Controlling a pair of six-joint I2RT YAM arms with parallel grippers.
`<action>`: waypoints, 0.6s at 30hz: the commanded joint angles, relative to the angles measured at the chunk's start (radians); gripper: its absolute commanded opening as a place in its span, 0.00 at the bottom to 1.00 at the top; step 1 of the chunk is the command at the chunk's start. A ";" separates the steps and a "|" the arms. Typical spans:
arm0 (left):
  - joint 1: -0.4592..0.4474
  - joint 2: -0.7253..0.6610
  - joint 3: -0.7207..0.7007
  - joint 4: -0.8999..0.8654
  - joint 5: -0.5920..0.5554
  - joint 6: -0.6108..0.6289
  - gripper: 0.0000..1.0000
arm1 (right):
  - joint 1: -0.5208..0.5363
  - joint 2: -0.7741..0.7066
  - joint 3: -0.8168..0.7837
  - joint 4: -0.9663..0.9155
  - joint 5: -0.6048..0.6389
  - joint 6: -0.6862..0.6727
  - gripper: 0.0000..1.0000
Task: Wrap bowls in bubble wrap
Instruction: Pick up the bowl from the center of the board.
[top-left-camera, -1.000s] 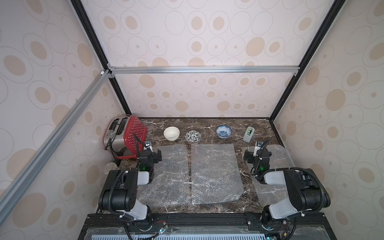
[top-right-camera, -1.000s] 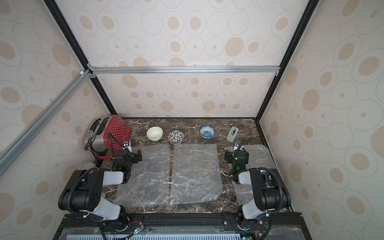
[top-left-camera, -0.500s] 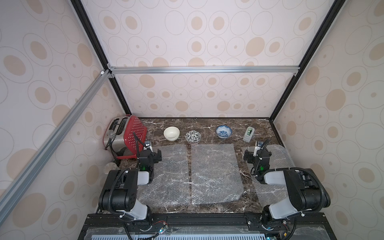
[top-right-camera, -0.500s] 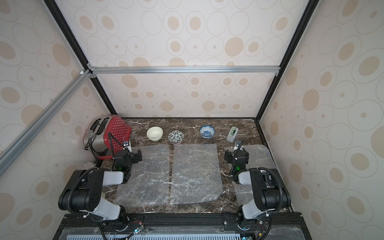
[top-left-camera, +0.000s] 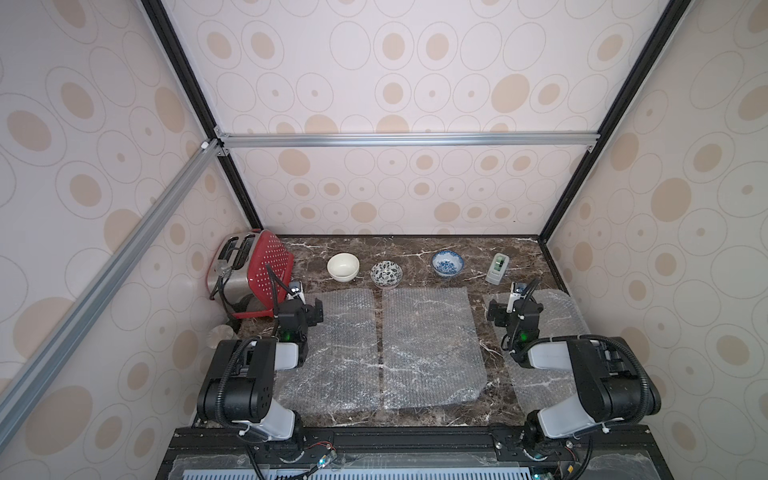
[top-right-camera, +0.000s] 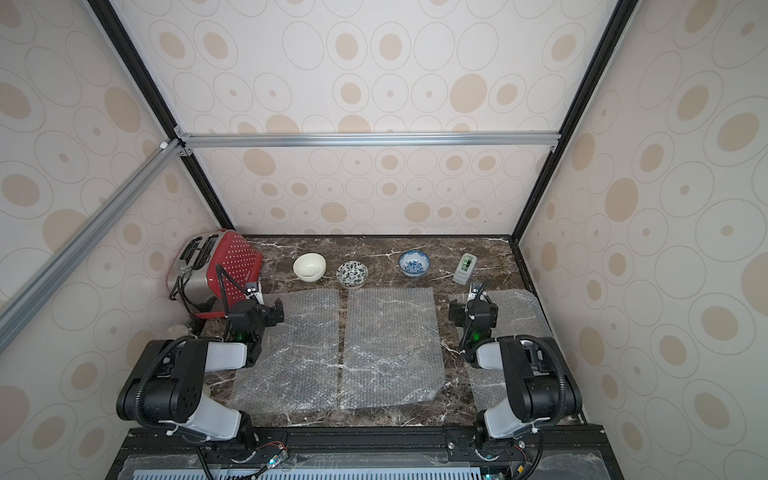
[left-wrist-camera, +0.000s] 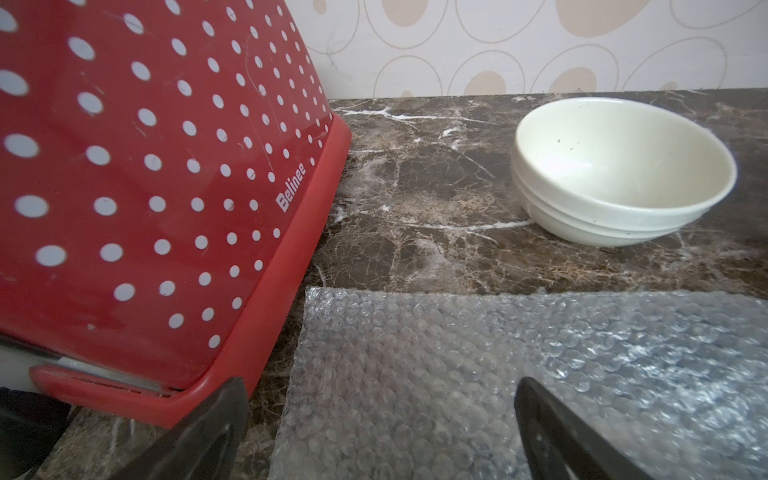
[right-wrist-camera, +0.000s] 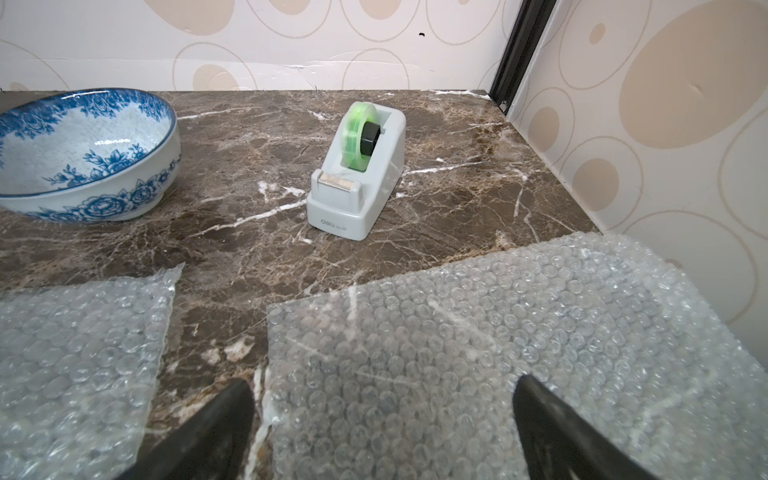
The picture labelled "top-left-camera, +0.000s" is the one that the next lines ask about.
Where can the black white patterned bowl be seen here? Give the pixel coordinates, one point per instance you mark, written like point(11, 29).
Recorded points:
point(386, 274)

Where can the blue white patterned bowl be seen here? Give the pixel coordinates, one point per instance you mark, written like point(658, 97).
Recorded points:
point(447, 263)

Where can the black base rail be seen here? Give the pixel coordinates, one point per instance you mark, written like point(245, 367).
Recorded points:
point(491, 452)

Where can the upper glass jar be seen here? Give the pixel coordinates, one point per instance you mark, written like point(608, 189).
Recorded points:
point(219, 333)

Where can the white green small device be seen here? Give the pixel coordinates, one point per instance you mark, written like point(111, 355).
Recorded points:
point(497, 268)

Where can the horizontal aluminium frame bar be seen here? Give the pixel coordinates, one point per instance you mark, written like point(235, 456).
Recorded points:
point(426, 139)

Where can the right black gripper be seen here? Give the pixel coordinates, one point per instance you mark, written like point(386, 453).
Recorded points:
point(516, 311)

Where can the red silver toaster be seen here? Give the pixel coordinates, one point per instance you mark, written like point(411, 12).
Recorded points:
point(249, 273)

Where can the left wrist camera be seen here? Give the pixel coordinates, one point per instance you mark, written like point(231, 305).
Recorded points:
point(296, 291)

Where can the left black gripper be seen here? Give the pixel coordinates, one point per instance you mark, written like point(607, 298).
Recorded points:
point(314, 313)

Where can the diagonal aluminium frame bar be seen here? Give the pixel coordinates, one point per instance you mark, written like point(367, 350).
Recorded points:
point(36, 376)

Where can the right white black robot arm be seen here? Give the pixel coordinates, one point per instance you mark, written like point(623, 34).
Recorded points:
point(611, 385)

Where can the plain cream bowl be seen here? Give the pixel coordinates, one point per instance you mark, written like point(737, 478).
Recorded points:
point(343, 267)

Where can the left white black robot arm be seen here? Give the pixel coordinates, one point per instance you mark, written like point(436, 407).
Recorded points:
point(238, 389)

